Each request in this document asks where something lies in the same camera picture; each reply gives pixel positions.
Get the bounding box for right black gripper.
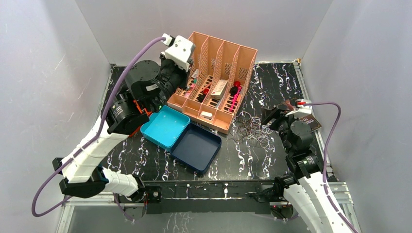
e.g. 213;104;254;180
260;105;302;153

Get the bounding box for thin cables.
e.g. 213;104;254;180
232;112;277;150

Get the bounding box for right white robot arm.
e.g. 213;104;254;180
261;100;357;233

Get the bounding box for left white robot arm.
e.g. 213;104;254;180
52;55;194;202

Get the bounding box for orange plastic tray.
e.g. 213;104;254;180
129;100;152;138

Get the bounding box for pink pen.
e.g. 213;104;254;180
229;87;242;113

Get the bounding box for red black bottle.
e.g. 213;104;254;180
229;81;241;97

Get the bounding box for teal plastic tray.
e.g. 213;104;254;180
140;105;190;152

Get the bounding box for brown book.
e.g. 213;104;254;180
281;100;322;132

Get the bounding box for white pink box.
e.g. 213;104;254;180
211;79;228;100

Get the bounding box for white stapler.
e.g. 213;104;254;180
200;111;213;120

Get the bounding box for peach file organizer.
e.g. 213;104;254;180
168;32;258;133

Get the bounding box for dark blue plastic tray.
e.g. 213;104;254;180
171;123;222;175

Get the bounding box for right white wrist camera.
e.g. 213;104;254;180
286;99;312;119

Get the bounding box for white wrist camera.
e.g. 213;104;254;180
286;99;312;119
161;33;196;72

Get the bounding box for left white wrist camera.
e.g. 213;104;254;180
161;33;196;72

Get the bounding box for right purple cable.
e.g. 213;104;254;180
297;101;360;233

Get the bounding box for purple cable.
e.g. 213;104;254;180
297;101;360;233
31;36;168;222

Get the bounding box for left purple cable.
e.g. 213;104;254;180
31;36;168;222

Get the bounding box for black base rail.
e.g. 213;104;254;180
109;180;309;222

